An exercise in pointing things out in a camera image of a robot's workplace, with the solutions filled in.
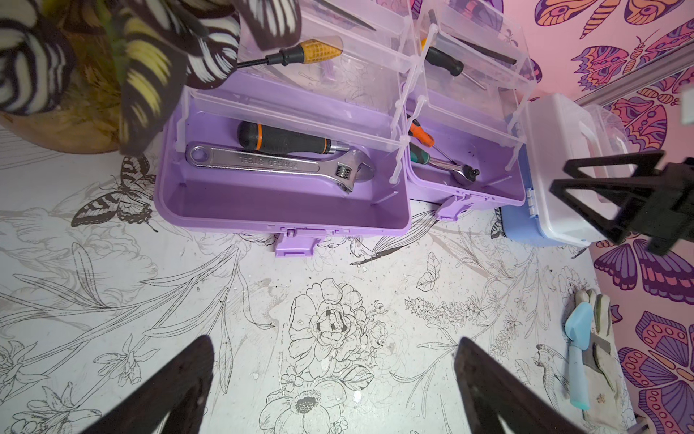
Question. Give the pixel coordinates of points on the black orange ringed screwdriver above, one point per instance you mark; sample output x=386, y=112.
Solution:
x=277, y=141

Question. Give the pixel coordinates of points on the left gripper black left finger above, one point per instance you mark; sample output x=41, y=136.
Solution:
x=174, y=397

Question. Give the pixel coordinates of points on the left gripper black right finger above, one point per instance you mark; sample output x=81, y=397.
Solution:
x=495, y=401

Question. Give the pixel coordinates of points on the potted green plant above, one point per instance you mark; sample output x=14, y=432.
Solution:
x=122, y=66

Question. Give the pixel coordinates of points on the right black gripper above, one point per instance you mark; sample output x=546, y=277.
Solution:
x=602, y=204

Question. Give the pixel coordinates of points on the purple toolbox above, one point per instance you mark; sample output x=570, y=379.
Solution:
x=293, y=124
x=480, y=128

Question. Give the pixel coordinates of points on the yellow handled brush tool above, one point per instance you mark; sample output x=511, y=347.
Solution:
x=307, y=52

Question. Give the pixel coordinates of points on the silver adjustable wrench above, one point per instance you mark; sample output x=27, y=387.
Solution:
x=347, y=170

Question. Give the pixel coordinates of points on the green handled ratchet tool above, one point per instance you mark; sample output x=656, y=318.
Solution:
x=462, y=173

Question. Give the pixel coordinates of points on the blue white toolbox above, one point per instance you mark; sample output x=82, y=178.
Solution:
x=553, y=129

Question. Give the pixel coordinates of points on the orange handled small screwdriver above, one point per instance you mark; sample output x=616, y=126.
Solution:
x=424, y=137

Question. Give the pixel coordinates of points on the white clear-lid toolbox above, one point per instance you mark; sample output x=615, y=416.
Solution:
x=607, y=139

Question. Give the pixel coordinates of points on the black small screwdriver in lid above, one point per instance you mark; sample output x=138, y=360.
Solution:
x=442, y=60

